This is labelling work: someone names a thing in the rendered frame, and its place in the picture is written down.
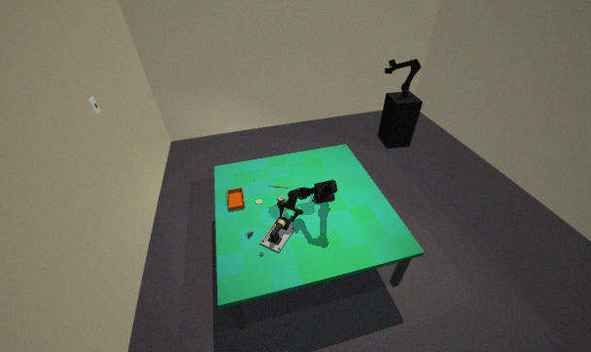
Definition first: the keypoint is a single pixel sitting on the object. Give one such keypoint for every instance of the orange open tray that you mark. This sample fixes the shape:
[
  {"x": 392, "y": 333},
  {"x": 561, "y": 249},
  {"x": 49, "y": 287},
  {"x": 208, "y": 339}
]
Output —
[{"x": 235, "y": 199}]

